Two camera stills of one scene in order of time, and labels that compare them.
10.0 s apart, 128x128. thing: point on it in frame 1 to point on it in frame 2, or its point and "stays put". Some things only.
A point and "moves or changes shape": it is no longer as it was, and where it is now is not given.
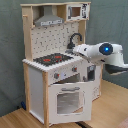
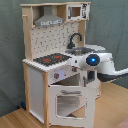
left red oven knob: [56, 75] stays put
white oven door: [70, 102] moves or changes shape
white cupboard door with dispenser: [92, 76] stays put
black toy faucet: [71, 45] stays put
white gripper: [84, 49] to [76, 61]
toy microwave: [78, 11] stays put
